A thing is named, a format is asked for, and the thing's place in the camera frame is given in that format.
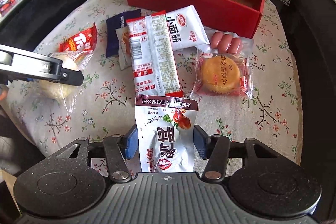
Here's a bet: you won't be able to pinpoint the white bun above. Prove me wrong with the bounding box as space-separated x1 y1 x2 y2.
38 50 93 113

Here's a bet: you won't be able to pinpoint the red Trolli candy packet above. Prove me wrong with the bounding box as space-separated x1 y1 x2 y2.
59 24 97 52

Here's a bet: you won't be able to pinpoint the white duck neck snack packet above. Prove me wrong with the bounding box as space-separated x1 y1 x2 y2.
135 94 198 173

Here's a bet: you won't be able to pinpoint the blue wafer biscuit packet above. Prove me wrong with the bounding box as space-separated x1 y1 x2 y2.
105 9 141 57

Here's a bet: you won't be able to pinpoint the tan biscuit packet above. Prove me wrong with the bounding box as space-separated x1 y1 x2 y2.
116 27 132 70

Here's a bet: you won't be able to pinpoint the mooncake pastry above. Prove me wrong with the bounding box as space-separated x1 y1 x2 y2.
192 50 253 99

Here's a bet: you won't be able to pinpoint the red white long snack packet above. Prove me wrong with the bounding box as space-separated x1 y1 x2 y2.
126 11 183 97

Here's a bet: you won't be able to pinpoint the vacuum packed mini sausages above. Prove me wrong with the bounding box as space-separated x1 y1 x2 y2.
205 27 254 57

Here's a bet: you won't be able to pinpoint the white spicy gluten strip packet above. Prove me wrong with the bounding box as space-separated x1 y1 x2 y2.
166 5 210 51

